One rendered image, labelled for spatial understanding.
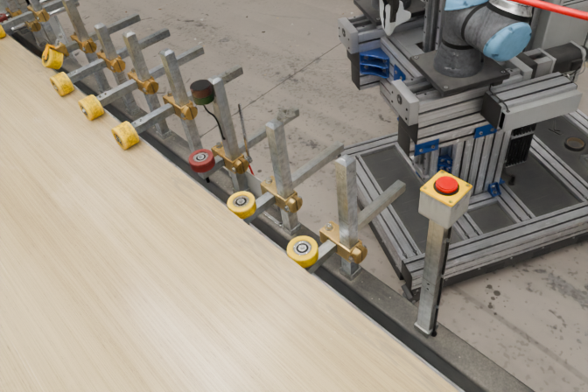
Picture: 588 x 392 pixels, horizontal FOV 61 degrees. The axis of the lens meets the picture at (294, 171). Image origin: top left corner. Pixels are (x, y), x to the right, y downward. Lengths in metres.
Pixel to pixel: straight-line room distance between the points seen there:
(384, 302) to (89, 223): 0.86
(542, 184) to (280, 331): 1.67
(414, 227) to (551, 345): 0.68
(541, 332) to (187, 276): 1.50
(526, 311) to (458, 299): 0.27
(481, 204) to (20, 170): 1.82
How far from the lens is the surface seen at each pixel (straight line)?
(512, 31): 1.45
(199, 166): 1.58
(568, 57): 1.91
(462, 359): 1.38
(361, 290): 1.45
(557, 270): 2.50
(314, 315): 1.18
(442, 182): 0.98
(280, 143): 1.33
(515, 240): 2.25
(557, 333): 2.32
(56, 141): 1.92
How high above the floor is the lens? 1.91
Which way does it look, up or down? 43 degrees down
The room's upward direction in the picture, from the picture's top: 8 degrees counter-clockwise
